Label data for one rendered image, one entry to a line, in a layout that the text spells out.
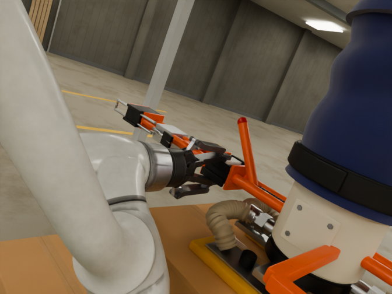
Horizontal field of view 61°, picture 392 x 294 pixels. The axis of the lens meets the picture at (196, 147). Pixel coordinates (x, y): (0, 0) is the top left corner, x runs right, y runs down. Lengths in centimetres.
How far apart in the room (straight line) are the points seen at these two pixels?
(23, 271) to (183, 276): 89
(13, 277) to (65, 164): 110
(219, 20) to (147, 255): 1229
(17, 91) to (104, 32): 1129
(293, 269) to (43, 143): 32
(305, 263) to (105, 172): 30
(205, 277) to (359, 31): 47
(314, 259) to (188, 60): 1190
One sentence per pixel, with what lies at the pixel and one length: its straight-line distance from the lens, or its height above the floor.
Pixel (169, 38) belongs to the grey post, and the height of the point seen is 153.
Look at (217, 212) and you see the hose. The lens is 67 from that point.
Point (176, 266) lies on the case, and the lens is 61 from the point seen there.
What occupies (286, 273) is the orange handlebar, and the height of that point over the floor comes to 125.
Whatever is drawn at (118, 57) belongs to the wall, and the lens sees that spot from 1168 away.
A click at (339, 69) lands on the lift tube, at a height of 151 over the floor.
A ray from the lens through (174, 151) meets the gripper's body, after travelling 62.
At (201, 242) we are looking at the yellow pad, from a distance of 67.
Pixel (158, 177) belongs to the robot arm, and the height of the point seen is 124.
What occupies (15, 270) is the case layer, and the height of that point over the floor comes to 54.
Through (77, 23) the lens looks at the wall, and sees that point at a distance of 1147.
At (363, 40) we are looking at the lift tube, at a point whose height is 156.
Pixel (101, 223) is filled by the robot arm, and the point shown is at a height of 127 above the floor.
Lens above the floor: 145
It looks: 14 degrees down
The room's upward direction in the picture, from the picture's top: 21 degrees clockwise
